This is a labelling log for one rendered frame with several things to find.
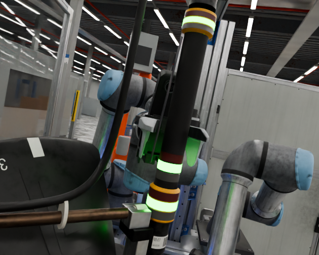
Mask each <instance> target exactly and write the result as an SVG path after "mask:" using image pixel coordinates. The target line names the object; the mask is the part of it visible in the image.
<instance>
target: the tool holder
mask: <svg viewBox="0 0 319 255"><path fill-rule="evenodd" d="M133 204H142V203H123V204H122V207H128V212H129V215H128V217H127V219H120V223H119V228H120V229H121V230H122V231H123V233H124V234H125V235H126V236H127V237H126V242H125V247H124V252H123V255H146V252H147V247H148V243H149V240H151V239H152V235H153V228H152V227H150V226H149V222H150V218H151V211H150V210H149V209H136V208H134V207H132V206H133Z"/></svg>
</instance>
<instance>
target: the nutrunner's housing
mask: <svg viewBox="0 0 319 255"><path fill-rule="evenodd" d="M216 3H217V0H190V3H189V6H188V7H189V9H190V8H203V9H207V10H210V11H212V12H214V13H215V12H216ZM149 226H150V227H152V228H153V235H152V239H151V240H149V243H148V247H147V252H146V255H163V252H164V251H165V247H166V244H167V239H168V233H169V228H170V223H158V222H155V221H152V220H150V222H149Z"/></svg>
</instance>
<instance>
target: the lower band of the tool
mask: <svg viewBox="0 0 319 255"><path fill-rule="evenodd" d="M150 187H151V188H153V189H155V190H157V191H160V192H164V193H170V194H177V193H179V192H180V189H179V188H177V189H175V190H170V189H164V188H161V187H158V186H156V185H155V184H154V183H151V184H150ZM148 196H149V195H148ZM149 197H151V196H149ZM151 198H152V197H151ZM152 199H154V198H152ZM154 200H157V199H154ZM157 201H160V200H157ZM160 202H164V201H160ZM177 202H178V201H177ZM165 203H176V202H165ZM147 206H148V207H150V206H149V205H147ZM150 208H151V209H154V208H152V207H150ZM154 210H157V209H154ZM157 211H161V210H157ZM175 211H176V210H175ZM175 211H161V212H165V213H172V212H175ZM150 219H151V220H152V221H155V222H158V223H170V222H172V221H174V219H173V220H171V221H160V220H156V219H153V218H150Z"/></svg>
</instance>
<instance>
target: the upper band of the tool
mask: <svg viewBox="0 0 319 255"><path fill-rule="evenodd" d="M192 10H199V11H205V12H208V13H211V14H212V15H214V16H215V17H216V18H217V16H216V14H215V13H214V12H212V11H210V10H207V9H203V8H190V9H187V10H186V11H185V12H188V11H192ZM187 17H203V16H187ZM187 17H185V18H187ZM185 18H184V19H185ZM203 18H206V17H203ZM206 19H209V18H206ZM209 20H211V19H209ZM211 21H212V22H214V21H213V20H211ZM186 23H200V22H186ZM184 24H185V23H184ZM200 24H204V23H200ZM214 24H215V22H214ZM204 25H207V24H204ZM207 26H209V27H211V26H210V25H207ZM211 28H212V27H211ZM212 29H213V28H212ZM181 32H182V33H186V32H199V33H202V34H205V35H207V36H208V37H209V39H211V38H212V37H213V36H212V34H211V33H209V32H207V31H205V30H202V29H198V28H185V29H182V30H181Z"/></svg>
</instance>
